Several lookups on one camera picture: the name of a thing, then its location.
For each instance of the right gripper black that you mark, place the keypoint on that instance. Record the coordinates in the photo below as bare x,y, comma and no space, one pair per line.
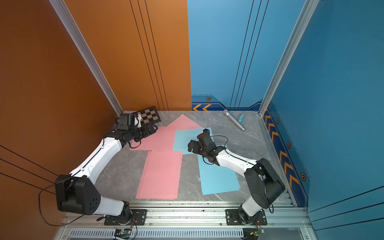
196,145

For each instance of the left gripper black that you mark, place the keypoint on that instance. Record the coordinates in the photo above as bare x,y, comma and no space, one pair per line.
148,132

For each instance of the pink paper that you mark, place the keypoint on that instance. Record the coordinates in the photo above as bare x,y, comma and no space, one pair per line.
161,176
163,139

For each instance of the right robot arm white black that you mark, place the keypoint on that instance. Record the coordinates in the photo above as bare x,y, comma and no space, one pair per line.
264,184

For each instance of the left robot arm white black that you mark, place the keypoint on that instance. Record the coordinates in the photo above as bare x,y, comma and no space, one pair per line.
76,192

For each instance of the black white checkerboard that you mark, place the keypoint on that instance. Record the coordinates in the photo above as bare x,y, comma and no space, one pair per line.
149,115

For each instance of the silver microphone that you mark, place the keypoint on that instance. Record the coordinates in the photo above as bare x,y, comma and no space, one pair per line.
234,120

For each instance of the small teal block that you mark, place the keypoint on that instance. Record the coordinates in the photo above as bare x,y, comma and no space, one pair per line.
241,118

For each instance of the right green circuit board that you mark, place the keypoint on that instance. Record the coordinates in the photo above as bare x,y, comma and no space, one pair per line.
252,234

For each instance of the green circuit board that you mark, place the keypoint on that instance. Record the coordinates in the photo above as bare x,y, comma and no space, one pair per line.
122,234
252,234

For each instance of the left green circuit board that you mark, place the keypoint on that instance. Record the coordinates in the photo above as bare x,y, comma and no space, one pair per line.
122,234

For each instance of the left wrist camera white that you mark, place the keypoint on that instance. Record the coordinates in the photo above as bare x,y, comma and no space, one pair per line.
138,120

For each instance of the aluminium rail frame front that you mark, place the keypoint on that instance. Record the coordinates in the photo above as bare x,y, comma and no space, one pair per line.
191,221

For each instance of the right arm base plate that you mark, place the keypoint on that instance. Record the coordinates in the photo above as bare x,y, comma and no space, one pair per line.
235,218

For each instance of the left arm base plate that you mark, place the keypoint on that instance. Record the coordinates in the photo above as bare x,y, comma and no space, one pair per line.
136,217

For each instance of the left aluminium corner post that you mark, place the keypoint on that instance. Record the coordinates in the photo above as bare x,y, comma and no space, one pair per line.
72,28

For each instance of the aluminium corner post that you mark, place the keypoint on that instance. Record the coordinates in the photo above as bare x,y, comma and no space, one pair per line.
295,37
72,28

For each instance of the right aluminium corner post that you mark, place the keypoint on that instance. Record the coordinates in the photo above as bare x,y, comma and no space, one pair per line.
295,37

